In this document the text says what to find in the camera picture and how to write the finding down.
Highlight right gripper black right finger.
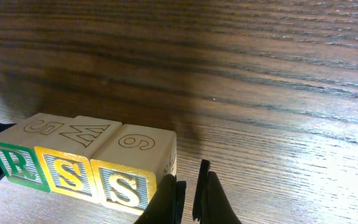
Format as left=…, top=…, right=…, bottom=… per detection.
left=192, top=159, right=241, bottom=224

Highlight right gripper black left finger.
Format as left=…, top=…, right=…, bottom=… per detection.
left=134, top=174, right=186, bottom=224

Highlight green block letter R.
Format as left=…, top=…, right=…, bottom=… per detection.
left=0, top=113, right=69, bottom=193

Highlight yellow block letter S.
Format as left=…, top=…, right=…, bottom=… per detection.
left=34, top=116, right=122, bottom=203
left=90, top=124, right=177, bottom=215

